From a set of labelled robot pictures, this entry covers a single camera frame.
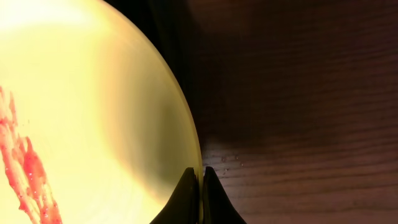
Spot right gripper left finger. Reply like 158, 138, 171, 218
150, 167, 199, 224

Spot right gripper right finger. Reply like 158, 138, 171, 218
203, 166, 246, 224

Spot yellow plate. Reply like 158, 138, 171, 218
1, 0, 203, 223

